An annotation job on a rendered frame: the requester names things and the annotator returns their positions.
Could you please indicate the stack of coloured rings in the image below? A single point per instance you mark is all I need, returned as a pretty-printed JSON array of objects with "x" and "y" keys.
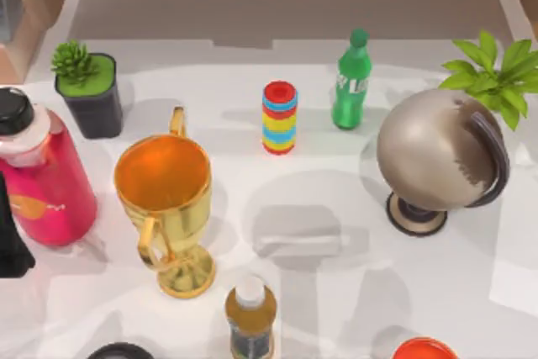
[{"x": 279, "y": 119}]

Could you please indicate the green bottle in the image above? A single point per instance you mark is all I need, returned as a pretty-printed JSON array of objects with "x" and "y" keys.
[{"x": 351, "y": 86}]

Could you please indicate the gold trophy cup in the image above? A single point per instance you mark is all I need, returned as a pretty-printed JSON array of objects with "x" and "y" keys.
[{"x": 168, "y": 203}]

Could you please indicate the grey globe on stand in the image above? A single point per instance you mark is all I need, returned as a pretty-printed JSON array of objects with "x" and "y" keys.
[{"x": 428, "y": 153}]

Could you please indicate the amber bottle with white cap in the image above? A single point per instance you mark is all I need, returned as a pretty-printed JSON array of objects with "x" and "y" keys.
[{"x": 251, "y": 321}]

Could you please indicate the black pot with green plant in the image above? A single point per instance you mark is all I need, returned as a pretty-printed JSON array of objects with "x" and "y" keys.
[{"x": 92, "y": 102}]

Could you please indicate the pink bottle with black cap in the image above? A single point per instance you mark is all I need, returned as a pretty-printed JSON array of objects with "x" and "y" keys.
[{"x": 50, "y": 191}]

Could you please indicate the leafy green plant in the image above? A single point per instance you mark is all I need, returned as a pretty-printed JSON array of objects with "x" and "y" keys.
[{"x": 496, "y": 77}]

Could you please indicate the black round lid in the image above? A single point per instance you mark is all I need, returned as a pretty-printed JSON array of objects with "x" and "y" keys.
[{"x": 119, "y": 352}]

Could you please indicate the orange red round object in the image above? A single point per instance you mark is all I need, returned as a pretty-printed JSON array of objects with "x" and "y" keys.
[{"x": 424, "y": 350}]

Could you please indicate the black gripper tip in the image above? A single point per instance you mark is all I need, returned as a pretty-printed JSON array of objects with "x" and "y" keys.
[{"x": 9, "y": 237}]

